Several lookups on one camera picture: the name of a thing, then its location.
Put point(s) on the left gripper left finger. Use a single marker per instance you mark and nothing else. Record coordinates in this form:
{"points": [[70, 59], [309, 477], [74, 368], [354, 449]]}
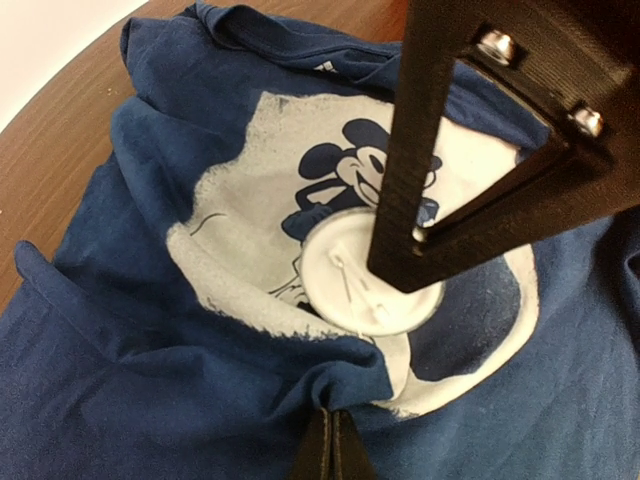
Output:
{"points": [[313, 459]]}

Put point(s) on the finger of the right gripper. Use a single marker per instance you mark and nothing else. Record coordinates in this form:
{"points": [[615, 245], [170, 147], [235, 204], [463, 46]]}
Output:
{"points": [[451, 200]]}

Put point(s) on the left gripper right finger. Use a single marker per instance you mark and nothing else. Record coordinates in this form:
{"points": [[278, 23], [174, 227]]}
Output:
{"points": [[350, 458]]}

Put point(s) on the portrait round brooch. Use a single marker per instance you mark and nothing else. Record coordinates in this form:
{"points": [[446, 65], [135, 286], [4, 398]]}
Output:
{"points": [[340, 288]]}

